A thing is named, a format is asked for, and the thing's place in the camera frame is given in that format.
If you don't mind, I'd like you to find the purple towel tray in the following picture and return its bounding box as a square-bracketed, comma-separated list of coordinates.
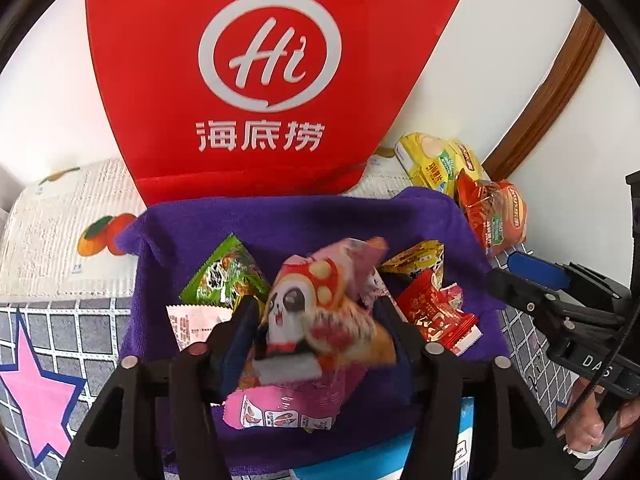
[117, 188, 508, 474]

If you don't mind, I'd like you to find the yellow triangular snack packet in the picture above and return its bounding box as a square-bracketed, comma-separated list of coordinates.
[378, 240, 445, 289]

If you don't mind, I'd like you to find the lychee candy white packet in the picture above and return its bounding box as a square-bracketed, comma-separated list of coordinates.
[439, 283, 463, 311]

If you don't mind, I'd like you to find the right hand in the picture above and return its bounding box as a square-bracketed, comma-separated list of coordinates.
[565, 392, 640, 453]

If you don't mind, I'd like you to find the yellow chips bag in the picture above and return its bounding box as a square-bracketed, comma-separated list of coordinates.
[395, 132, 484, 198]

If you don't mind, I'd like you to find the white printed cloth with oranges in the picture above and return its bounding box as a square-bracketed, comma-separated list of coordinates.
[0, 146, 417, 304]

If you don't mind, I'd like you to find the small red snack packet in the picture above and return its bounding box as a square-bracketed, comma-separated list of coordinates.
[396, 272, 483, 356]

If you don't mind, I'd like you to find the magenta snack packet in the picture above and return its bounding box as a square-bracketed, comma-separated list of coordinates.
[222, 364, 368, 431]

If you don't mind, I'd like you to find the pink white packet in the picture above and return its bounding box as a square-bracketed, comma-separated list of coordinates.
[166, 304, 233, 350]

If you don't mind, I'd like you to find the orange chips bag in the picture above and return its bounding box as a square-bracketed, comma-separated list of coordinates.
[456, 170, 527, 258]

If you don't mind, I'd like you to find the blue tissue box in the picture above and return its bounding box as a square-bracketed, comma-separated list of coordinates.
[290, 396, 474, 480]

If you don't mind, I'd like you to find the pink star sticker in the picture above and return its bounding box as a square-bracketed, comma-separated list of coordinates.
[1, 311, 86, 466]

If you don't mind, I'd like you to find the brown wooden door frame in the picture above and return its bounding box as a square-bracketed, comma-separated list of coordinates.
[483, 6, 605, 180]

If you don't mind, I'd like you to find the panda print snack packet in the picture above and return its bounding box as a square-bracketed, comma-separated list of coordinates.
[253, 237, 396, 385]

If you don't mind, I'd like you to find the red paper shopping bag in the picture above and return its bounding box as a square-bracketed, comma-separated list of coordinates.
[86, 0, 460, 205]

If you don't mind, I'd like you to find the checkered grey tablecloth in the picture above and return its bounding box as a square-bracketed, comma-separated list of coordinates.
[0, 244, 576, 480]

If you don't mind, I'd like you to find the green triangular snack packet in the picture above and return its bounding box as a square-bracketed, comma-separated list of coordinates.
[179, 233, 270, 310]

